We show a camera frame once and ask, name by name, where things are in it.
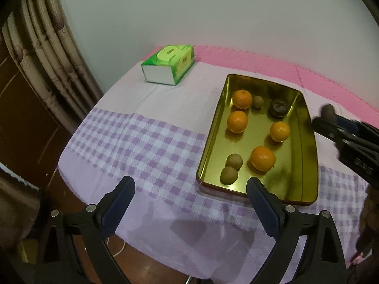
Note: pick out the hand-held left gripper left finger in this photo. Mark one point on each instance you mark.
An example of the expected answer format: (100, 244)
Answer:
(118, 205)

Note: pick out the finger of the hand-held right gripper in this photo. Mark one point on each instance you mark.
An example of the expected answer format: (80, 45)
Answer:
(327, 128)
(346, 123)

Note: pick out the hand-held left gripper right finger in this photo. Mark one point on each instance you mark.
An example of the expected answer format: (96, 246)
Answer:
(265, 205)

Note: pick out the orange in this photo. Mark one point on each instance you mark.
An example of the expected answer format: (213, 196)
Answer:
(242, 98)
(262, 158)
(237, 121)
(279, 131)

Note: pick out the small brown kiwi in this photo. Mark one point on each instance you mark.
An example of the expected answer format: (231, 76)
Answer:
(228, 174)
(257, 101)
(234, 161)

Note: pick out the gold metal tin tray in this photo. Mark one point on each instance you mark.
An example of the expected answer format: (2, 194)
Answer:
(284, 153)

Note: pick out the person's right hand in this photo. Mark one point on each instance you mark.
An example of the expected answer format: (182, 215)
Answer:
(370, 216)

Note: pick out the purple checked tablecloth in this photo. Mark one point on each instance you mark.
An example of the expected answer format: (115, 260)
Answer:
(148, 142)

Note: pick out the pink foam mat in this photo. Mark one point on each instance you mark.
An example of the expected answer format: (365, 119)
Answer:
(281, 62)

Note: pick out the green tissue box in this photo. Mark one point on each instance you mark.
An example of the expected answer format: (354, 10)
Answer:
(168, 65)

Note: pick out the beige patterned curtain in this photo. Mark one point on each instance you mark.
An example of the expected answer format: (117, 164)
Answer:
(44, 50)

